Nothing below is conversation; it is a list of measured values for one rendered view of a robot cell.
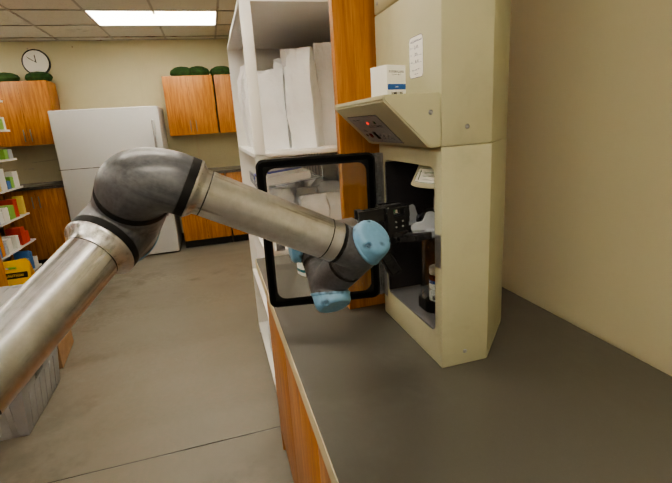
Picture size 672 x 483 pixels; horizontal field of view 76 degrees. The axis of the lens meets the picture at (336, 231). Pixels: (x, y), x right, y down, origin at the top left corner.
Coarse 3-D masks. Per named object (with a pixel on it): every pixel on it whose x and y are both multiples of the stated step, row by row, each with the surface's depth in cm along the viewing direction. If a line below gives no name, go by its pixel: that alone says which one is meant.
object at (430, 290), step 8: (416, 216) 101; (424, 240) 100; (432, 240) 98; (424, 248) 100; (432, 248) 98; (424, 256) 101; (432, 256) 99; (424, 264) 101; (432, 264) 99; (424, 272) 102; (432, 272) 100; (424, 280) 102; (432, 280) 100; (424, 288) 103; (432, 288) 101; (424, 296) 103; (432, 296) 101
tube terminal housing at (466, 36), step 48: (432, 0) 78; (480, 0) 77; (384, 48) 101; (432, 48) 80; (480, 48) 79; (480, 96) 81; (480, 144) 84; (384, 192) 112; (480, 192) 86; (480, 240) 88; (480, 288) 91; (432, 336) 95; (480, 336) 94
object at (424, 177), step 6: (420, 168) 97; (426, 168) 95; (420, 174) 96; (426, 174) 94; (432, 174) 93; (414, 180) 98; (420, 180) 96; (426, 180) 94; (432, 180) 93; (414, 186) 98; (420, 186) 95; (426, 186) 94; (432, 186) 93
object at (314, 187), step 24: (288, 168) 109; (312, 168) 110; (336, 168) 110; (360, 168) 111; (288, 192) 110; (312, 192) 111; (336, 192) 112; (360, 192) 112; (336, 216) 113; (288, 264) 115; (288, 288) 116; (360, 288) 119
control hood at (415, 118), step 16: (384, 96) 76; (400, 96) 77; (416, 96) 78; (432, 96) 79; (352, 112) 97; (368, 112) 89; (384, 112) 81; (400, 112) 78; (416, 112) 79; (432, 112) 79; (400, 128) 83; (416, 128) 79; (432, 128) 80; (384, 144) 102; (400, 144) 92; (416, 144) 84; (432, 144) 81
